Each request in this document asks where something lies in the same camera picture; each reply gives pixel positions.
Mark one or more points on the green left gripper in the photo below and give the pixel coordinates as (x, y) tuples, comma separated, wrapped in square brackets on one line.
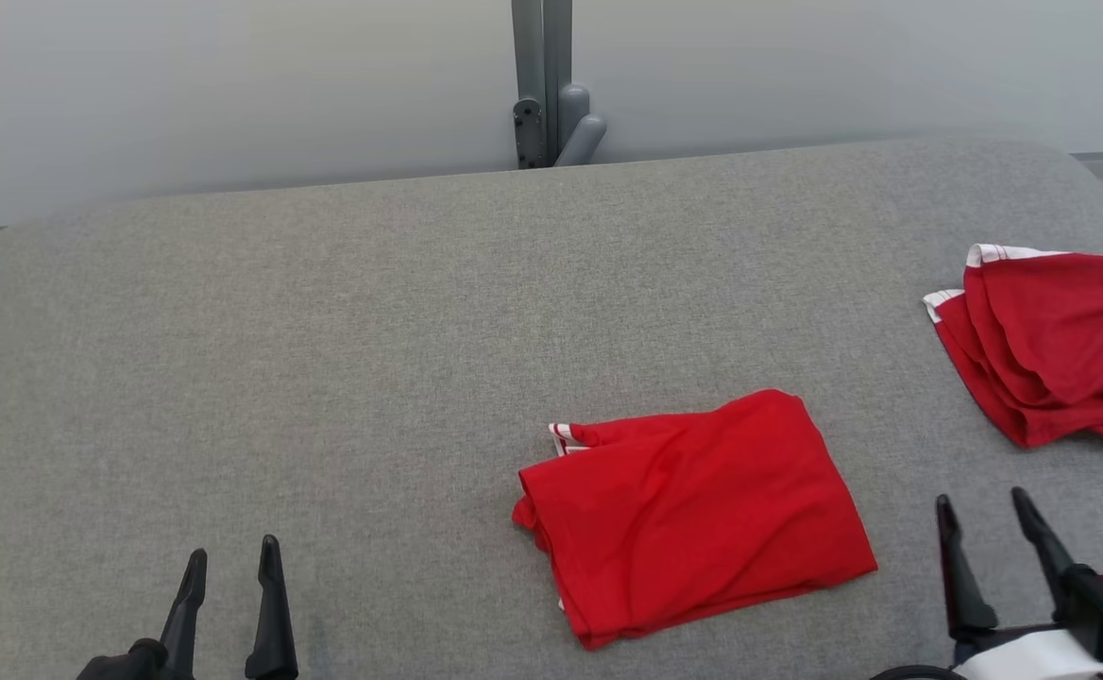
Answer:
[(131, 661)]

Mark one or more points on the grey metal post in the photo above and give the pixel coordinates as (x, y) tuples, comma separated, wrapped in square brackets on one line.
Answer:
[(542, 47)]

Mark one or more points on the black metal bracket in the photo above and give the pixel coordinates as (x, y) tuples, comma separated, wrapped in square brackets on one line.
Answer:
[(528, 137)]

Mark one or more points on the red basketball jersey white sleeves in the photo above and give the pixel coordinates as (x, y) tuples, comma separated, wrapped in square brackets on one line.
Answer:
[(693, 519)]

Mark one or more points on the red shorts with white stripe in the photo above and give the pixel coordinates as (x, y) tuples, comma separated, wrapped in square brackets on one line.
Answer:
[(1061, 349)]

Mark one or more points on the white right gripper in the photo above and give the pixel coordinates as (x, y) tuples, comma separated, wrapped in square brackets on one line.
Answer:
[(1024, 656)]

